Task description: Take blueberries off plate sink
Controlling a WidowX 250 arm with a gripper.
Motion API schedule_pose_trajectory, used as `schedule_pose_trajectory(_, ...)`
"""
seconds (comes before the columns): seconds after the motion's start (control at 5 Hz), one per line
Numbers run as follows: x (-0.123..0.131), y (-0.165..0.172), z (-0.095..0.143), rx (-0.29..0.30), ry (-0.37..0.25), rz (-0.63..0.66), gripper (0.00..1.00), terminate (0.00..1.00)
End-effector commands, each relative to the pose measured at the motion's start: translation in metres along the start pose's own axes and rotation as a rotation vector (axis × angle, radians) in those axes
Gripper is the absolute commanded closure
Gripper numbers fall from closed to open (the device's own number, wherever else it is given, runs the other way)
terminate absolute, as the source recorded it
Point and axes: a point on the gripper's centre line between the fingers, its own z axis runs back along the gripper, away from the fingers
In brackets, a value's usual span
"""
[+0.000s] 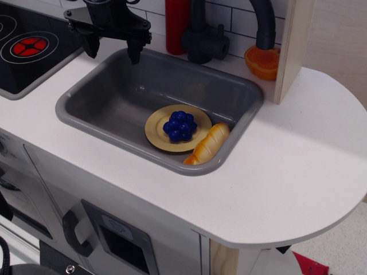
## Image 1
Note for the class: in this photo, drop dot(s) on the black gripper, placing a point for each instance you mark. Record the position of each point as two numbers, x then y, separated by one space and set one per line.
111 19

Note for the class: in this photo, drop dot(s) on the blue toy blueberries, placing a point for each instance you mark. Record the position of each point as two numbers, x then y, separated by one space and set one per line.
180 127

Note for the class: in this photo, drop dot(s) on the grey sink basin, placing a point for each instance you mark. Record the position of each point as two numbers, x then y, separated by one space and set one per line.
114 101

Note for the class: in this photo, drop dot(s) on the yellow toy plate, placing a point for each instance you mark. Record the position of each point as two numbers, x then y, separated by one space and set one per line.
157 137

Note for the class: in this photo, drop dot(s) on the red bottle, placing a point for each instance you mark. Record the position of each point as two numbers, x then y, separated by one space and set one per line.
177 18

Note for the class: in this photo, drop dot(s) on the black toy stovetop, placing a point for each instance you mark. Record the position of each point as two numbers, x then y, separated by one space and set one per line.
34 46

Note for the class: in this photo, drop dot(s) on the dark grey toy faucet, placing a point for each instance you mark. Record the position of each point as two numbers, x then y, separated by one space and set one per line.
203 45

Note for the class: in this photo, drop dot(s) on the toy bread loaf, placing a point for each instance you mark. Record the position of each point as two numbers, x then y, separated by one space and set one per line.
206 149

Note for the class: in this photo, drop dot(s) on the oven control knob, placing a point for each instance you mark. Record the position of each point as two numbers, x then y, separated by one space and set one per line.
2 149

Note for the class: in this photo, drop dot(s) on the orange half toy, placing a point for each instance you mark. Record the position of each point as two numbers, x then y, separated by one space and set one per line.
263 63

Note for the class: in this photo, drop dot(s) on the wooden side panel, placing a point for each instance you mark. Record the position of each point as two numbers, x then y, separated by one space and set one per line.
295 34

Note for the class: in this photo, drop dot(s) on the grey dishwasher panel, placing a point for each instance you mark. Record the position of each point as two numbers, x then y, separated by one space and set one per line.
123 241

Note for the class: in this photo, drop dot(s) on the red cloth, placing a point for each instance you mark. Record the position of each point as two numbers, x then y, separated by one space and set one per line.
310 267

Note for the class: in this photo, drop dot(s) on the black cabinet door handle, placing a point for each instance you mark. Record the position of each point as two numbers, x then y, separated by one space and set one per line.
70 223

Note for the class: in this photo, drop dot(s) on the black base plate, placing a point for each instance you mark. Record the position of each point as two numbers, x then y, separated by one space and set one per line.
51 258

